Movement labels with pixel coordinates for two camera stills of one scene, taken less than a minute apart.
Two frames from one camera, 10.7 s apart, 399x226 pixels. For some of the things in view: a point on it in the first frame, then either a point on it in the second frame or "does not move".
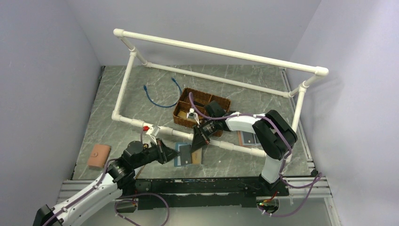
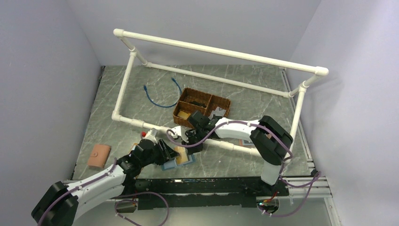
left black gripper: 164,152 does not move
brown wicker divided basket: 191,108 does not move
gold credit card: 196,157 to 183,151
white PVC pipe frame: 133,53 does not move
